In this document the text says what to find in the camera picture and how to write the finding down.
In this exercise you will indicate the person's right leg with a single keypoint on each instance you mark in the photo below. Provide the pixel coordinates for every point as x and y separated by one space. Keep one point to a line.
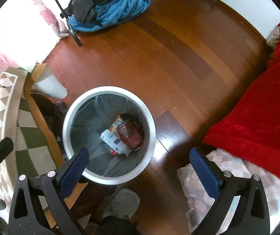
117 226

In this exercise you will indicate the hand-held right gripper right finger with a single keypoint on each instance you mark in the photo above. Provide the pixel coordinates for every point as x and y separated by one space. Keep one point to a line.
203 173

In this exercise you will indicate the grey slipper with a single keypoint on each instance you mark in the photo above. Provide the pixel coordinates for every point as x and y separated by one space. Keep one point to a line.
125 202

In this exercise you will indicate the white carton box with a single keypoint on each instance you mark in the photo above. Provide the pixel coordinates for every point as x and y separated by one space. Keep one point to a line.
114 142

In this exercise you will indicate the black garment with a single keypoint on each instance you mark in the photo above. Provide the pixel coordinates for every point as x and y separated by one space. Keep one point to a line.
87 3

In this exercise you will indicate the white round trash bin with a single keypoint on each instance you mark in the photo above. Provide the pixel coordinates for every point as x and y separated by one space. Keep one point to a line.
140 107

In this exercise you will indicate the blue jacket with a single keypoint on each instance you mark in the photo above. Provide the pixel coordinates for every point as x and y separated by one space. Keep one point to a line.
120 7

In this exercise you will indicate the checkered printed tablecloth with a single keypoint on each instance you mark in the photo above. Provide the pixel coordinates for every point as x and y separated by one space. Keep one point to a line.
2 117

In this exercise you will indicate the red soda can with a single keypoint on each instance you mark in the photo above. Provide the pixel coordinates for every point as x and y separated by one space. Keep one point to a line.
130 133

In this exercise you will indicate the orange snack packet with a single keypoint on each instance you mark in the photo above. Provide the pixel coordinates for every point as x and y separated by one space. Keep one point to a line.
116 122

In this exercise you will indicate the pink floral curtain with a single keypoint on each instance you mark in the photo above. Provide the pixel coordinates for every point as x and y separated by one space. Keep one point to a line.
12 24

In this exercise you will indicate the beige pillow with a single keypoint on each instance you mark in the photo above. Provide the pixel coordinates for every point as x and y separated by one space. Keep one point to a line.
275 38

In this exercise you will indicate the red blanket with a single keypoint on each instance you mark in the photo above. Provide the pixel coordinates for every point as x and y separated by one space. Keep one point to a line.
257 107

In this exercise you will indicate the black clothes rack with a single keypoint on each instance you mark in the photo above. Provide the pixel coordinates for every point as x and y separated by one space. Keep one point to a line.
66 17

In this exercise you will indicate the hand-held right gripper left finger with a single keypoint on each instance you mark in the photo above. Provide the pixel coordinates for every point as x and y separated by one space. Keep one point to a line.
73 173

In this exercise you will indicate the pink checkered bedsheet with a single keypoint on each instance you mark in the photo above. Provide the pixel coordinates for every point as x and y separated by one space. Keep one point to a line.
230 181

